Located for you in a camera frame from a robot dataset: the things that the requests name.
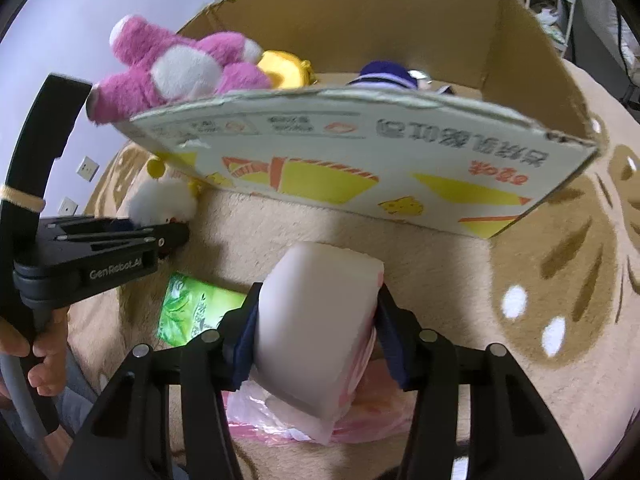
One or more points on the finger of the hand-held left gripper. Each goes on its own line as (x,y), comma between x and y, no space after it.
(170,237)

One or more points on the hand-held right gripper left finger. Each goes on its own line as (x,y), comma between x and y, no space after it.
(244,347)

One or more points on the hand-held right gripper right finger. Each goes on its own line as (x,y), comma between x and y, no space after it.
(393,355)

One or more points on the white yellow plush toy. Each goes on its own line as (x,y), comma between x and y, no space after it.
(160,200)

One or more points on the white pink tissue pack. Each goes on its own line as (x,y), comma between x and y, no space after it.
(310,320)

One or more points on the pink plush bear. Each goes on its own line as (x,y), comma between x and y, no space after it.
(185,70)

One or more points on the printed cardboard box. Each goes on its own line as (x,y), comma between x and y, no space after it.
(350,160)

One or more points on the purple plush toy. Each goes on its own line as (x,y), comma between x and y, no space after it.
(380,72)

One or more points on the person's left hand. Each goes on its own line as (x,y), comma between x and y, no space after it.
(50,360)

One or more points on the pink plastic bag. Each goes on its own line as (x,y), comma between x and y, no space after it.
(380,410)

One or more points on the green tissue packet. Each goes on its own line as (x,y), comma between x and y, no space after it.
(195,305)

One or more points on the white wall socket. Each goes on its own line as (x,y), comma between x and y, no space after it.
(89,169)
(67,206)

